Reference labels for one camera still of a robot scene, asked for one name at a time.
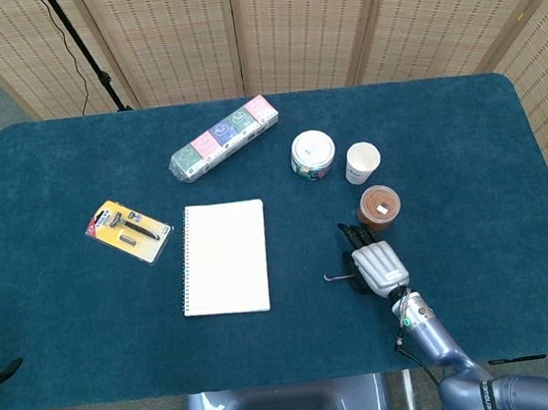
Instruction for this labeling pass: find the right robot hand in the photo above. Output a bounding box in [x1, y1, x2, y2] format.
[336, 215, 413, 303]

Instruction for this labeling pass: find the white paper cup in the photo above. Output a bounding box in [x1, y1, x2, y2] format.
[341, 140, 385, 187]

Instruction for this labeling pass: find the clear jar of binder clips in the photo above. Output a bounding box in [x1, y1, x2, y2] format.
[286, 127, 340, 185]

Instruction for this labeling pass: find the white spiral notebook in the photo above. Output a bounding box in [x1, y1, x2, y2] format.
[170, 197, 276, 322]

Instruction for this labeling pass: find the black tripod stand pole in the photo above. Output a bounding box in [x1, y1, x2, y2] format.
[42, 0, 135, 120]

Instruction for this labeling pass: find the yellow razor blister pack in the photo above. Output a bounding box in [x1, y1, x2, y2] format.
[82, 193, 177, 271]

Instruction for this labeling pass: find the blue velvet table cloth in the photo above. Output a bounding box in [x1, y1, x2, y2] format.
[0, 62, 548, 410]

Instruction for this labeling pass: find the multicolour tissue multipack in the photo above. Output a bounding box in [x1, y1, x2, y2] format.
[161, 92, 286, 186]

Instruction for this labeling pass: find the bamboo folding screen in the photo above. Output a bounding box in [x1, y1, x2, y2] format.
[0, 0, 548, 322]

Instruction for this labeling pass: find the clear jar of rubber bands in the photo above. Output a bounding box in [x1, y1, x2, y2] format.
[353, 182, 404, 235]

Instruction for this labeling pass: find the white table leg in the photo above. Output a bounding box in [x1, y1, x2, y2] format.
[399, 369, 417, 410]

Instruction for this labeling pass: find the thin black cable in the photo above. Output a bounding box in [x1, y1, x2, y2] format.
[34, 0, 92, 121]

